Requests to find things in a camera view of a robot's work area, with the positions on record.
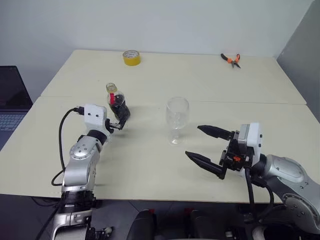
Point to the small black white device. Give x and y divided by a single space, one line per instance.
100 232

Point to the dark rounded shape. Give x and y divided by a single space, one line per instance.
205 225
143 227

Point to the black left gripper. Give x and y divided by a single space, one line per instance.
111 125

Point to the dark soda bottle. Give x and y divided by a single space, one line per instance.
120 110

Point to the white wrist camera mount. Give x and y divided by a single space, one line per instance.
95 116
255 140

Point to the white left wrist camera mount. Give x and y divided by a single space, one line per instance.
95 116

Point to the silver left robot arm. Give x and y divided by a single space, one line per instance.
80 170

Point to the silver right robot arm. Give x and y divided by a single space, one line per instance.
287 170

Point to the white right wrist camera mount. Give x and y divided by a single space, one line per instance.
255 140

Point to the orange black pliers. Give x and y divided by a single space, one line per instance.
231 60

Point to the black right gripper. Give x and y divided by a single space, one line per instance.
233 155

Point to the clear wine glass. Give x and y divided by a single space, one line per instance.
177 112

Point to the yellow tape roll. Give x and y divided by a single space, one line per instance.
132 62

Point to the dark laptop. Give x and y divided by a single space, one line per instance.
12 92

